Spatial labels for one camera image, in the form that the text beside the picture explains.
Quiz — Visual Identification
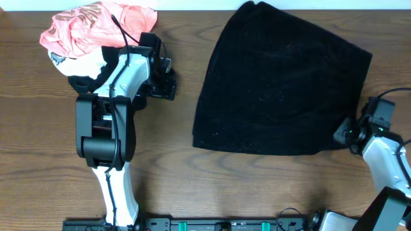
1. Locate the black velvet skirt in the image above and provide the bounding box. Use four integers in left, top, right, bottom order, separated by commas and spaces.
192, 1, 372, 155

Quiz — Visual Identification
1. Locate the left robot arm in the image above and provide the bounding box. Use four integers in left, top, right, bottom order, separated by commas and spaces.
62, 33, 177, 230

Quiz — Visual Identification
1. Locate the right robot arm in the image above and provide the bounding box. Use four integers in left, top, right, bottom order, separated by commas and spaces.
314, 97, 410, 231

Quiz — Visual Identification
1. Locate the white printed shirt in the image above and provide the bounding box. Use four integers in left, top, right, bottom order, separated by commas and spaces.
48, 48, 107, 80

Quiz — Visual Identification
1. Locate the black crumpled garment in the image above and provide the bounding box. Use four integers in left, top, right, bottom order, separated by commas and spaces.
68, 46, 152, 111

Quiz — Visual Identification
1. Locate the pink printed shirt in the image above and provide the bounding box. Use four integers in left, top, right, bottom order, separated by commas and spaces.
39, 1, 158, 58

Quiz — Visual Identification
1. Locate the left black cable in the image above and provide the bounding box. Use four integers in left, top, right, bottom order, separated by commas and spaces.
104, 14, 142, 228

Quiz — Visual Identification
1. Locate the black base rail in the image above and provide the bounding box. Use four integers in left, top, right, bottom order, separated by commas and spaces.
62, 217, 315, 231

